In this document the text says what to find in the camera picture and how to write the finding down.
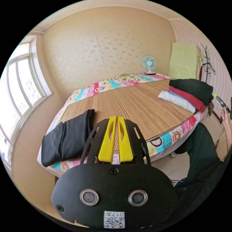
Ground bed with woven mat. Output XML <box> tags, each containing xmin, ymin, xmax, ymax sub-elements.
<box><xmin>37</xmin><ymin>72</ymin><xmax>209</xmax><ymax>175</ymax></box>

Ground black coat rack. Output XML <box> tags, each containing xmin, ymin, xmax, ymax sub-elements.
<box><xmin>200</xmin><ymin>43</ymin><xmax>216</xmax><ymax>83</ymax></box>

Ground pile of clothes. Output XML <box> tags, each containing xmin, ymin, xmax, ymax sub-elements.
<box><xmin>158</xmin><ymin>79</ymin><xmax>214</xmax><ymax>113</ymax></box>

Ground person's right hand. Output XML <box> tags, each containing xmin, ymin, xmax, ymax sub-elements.
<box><xmin>220</xmin><ymin>106</ymin><xmax>230</xmax><ymax>126</ymax></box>

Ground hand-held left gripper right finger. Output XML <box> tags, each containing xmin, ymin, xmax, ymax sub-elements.
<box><xmin>118</xmin><ymin>117</ymin><xmax>133</xmax><ymax>163</ymax></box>

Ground small table fan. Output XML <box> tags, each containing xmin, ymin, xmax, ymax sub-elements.
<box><xmin>141</xmin><ymin>55</ymin><xmax>157</xmax><ymax>75</ymax></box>

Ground person's right forearm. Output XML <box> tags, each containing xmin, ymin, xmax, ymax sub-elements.
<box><xmin>223</xmin><ymin>122</ymin><xmax>232</xmax><ymax>160</ymax></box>

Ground window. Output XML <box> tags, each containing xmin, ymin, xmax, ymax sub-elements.
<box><xmin>0</xmin><ymin>41</ymin><xmax>48</xmax><ymax>169</ymax></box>

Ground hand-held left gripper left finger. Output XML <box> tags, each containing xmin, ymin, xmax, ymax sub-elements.
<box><xmin>98</xmin><ymin>116</ymin><xmax>117</xmax><ymax>164</ymax></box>

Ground cupboard under green cloth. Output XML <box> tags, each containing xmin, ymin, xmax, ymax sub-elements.
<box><xmin>168</xmin><ymin>42</ymin><xmax>204</xmax><ymax>80</ymax></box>

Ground person's body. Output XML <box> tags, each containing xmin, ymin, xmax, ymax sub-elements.
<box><xmin>170</xmin><ymin>101</ymin><xmax>232</xmax><ymax>229</ymax></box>

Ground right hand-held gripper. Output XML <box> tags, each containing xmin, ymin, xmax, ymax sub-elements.
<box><xmin>214</xmin><ymin>94</ymin><xmax>232</xmax><ymax>124</ymax></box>

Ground black pants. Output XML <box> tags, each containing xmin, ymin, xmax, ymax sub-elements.
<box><xmin>41</xmin><ymin>109</ymin><xmax>95</xmax><ymax>167</ymax></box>

